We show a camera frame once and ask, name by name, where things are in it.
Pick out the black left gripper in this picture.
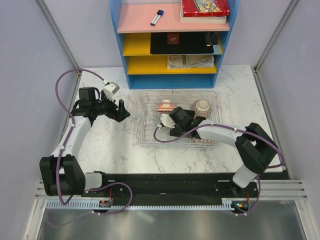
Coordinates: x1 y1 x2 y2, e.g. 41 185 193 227
92 91 130 123

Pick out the brown geometric patterned bowl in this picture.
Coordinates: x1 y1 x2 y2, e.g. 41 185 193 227
189 99 212 119

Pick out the orange floral patterned bowl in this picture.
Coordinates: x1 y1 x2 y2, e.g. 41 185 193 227
155 99 175 113

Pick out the blue triangle patterned bowl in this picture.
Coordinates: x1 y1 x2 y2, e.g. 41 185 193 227
192 138 216 146

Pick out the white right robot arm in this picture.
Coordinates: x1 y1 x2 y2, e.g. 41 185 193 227
160 107 278 197

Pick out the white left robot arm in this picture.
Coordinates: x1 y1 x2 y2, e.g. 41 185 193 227
39 82 131 197

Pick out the folded newspaper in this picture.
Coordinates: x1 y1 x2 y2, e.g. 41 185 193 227
167 55 215 69

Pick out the blue and yellow shelf unit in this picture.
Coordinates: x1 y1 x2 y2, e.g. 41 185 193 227
109 0 239 90

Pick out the black device on shelf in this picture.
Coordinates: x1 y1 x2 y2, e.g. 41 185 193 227
204 32 219 47

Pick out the white thick book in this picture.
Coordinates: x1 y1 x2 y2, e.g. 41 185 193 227
179 10 227 24

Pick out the blue capped marker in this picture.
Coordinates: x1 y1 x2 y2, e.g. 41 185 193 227
154 9 164 26

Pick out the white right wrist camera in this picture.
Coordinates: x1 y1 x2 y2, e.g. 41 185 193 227
157 113 176 129

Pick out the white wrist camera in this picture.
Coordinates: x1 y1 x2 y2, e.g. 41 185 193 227
103 81 120 102
157 113 176 129

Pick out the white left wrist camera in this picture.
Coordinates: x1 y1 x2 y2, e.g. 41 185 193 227
103 81 120 102

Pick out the white wire dish rack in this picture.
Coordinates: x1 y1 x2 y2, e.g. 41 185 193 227
137 90 220 148

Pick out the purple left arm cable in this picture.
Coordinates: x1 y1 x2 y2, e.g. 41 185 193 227
44 68 133 228

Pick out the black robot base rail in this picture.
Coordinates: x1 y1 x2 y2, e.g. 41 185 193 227
79 171 292 217

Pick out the aluminium frame post right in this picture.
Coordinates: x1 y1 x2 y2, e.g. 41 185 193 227
253 0 300 74

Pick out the aluminium frame post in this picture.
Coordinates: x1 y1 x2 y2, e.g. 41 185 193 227
34 0 79 69
253 0 300 74

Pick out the light blue cable duct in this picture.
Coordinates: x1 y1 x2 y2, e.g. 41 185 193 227
45 199 235 211

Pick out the aluminium frame post left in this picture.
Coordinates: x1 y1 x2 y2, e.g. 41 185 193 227
34 0 79 69

